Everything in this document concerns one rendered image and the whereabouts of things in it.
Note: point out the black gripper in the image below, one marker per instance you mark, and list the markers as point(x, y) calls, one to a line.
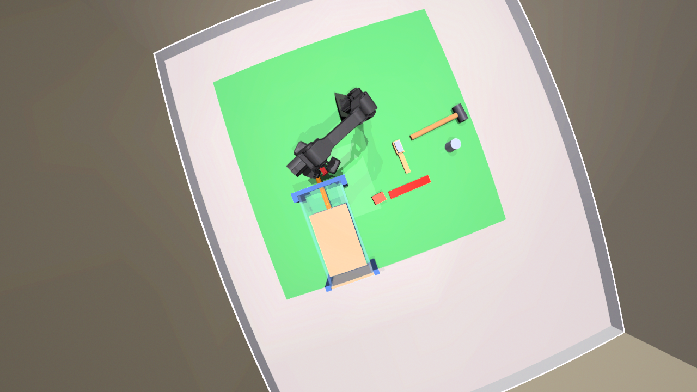
point(331, 166)

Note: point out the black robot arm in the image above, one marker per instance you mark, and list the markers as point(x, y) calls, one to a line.
point(361, 107)

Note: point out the blue rectangular frame bar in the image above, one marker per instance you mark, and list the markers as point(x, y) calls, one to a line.
point(308, 189)

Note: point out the grey cylinder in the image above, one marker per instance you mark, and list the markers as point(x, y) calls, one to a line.
point(452, 145)

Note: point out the red rectangular bar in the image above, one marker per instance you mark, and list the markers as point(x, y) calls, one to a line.
point(409, 186)

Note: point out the mallet with orange handle and dark grey head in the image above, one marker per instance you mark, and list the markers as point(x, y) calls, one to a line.
point(459, 113)

